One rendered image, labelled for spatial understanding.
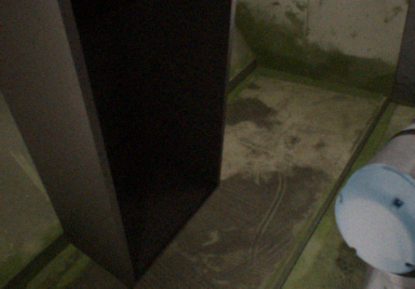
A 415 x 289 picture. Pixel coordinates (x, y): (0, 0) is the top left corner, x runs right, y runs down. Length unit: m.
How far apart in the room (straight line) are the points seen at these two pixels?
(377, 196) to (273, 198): 1.83
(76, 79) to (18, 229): 1.53
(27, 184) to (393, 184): 1.99
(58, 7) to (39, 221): 1.67
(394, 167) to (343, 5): 2.44
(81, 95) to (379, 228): 0.59
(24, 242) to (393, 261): 1.96
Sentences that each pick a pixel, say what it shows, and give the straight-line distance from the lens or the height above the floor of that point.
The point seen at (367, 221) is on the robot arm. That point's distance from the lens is 0.51.
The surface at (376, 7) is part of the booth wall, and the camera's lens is 2.84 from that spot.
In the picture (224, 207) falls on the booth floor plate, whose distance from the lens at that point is 2.27.
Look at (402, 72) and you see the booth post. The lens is 2.99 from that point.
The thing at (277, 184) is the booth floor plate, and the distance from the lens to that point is 2.37.
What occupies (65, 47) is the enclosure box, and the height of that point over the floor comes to 1.49.
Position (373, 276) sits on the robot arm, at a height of 1.01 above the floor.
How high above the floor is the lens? 1.77
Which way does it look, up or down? 39 degrees down
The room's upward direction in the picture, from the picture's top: 10 degrees counter-clockwise
